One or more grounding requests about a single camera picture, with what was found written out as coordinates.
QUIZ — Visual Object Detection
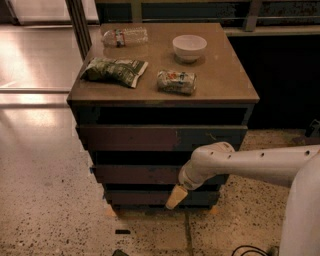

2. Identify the black cable on floor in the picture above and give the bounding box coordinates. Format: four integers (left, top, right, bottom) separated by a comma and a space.
231, 244, 271, 256

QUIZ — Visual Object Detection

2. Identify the brown drawer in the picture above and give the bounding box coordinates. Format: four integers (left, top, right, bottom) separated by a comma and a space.
91, 165, 181, 185
105, 190, 220, 207
76, 125, 247, 152

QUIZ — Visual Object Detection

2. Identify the dark metal post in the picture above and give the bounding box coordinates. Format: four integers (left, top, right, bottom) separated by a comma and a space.
65, 0, 92, 60

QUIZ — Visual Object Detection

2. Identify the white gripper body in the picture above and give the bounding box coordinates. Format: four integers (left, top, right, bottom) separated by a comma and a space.
178, 163, 204, 190

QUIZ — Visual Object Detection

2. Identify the crushed soda can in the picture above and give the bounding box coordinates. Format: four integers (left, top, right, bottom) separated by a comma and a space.
157, 70, 196, 95

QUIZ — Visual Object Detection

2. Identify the clear plastic water bottle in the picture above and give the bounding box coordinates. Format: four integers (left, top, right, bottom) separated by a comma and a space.
101, 27, 148, 48

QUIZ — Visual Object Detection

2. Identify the green chip bag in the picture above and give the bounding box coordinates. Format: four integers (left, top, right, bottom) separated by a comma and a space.
81, 57, 148, 88

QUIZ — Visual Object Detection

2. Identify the brown drawer cabinet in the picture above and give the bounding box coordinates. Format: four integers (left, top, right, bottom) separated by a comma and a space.
66, 22, 260, 212

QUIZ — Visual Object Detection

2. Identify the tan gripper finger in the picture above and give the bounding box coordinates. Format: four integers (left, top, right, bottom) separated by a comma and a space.
165, 184, 188, 210

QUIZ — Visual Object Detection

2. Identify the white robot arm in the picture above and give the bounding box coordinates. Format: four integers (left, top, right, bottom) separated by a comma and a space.
166, 142, 320, 256

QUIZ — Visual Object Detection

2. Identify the metal railing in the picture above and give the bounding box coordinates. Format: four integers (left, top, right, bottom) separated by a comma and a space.
94, 0, 320, 31

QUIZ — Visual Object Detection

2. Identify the white ceramic bowl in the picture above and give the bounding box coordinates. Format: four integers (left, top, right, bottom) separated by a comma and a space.
172, 35, 207, 63

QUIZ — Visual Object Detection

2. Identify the dark object at floor edge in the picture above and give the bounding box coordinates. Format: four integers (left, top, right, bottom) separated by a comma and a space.
112, 249, 129, 256

